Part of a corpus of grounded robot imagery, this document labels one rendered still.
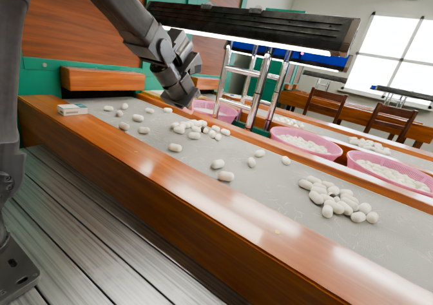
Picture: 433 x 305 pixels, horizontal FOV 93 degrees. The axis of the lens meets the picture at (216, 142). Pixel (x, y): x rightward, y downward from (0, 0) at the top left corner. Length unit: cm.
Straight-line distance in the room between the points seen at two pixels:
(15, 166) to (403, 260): 59
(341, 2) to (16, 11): 569
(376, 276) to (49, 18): 96
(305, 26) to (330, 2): 529
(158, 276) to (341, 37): 54
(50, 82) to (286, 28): 73
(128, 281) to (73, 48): 75
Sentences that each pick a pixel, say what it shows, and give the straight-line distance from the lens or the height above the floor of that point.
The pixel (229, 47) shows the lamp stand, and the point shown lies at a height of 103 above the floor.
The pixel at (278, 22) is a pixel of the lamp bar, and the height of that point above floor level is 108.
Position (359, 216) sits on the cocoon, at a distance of 51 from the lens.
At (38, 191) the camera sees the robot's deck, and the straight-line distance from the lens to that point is 55.
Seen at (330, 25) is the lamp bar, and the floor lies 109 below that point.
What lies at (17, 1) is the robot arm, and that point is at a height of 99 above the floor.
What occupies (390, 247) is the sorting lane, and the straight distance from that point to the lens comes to 50.
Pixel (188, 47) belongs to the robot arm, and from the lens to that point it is 57.
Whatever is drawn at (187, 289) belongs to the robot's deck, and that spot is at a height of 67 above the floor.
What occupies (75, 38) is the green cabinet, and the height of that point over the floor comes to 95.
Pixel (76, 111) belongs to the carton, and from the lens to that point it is 68.
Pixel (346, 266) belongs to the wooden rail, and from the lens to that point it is 36.
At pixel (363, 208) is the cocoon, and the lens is 54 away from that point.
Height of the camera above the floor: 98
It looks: 21 degrees down
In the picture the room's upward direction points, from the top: 12 degrees clockwise
